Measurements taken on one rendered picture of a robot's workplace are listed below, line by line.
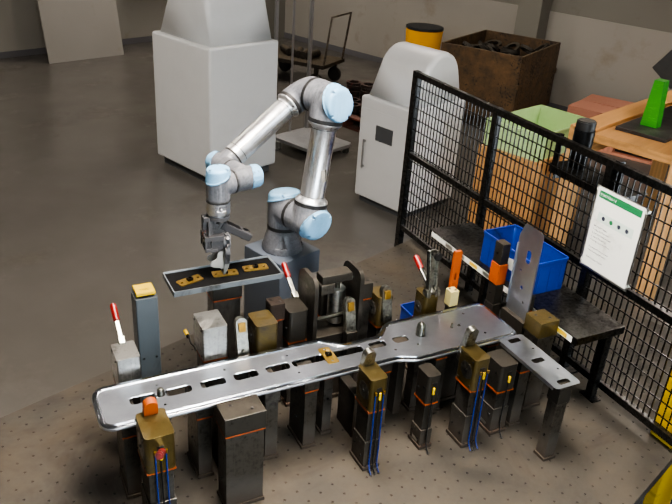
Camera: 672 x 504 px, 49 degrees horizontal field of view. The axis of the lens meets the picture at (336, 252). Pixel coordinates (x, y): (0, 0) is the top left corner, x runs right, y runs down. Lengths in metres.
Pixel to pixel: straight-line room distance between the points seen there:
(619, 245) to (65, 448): 1.92
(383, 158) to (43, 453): 3.85
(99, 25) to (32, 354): 6.95
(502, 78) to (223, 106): 3.24
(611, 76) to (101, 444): 7.51
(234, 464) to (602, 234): 1.46
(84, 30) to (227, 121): 4.73
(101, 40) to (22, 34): 0.97
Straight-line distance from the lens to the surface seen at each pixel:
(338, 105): 2.44
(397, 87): 5.64
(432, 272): 2.60
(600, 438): 2.74
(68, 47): 10.40
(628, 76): 8.97
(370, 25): 10.97
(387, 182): 5.75
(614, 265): 2.72
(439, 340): 2.48
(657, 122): 5.30
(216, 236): 2.35
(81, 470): 2.45
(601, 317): 2.75
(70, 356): 4.18
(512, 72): 7.99
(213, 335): 2.28
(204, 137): 6.08
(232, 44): 6.01
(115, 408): 2.17
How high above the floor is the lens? 2.34
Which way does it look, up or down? 27 degrees down
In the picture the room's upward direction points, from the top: 4 degrees clockwise
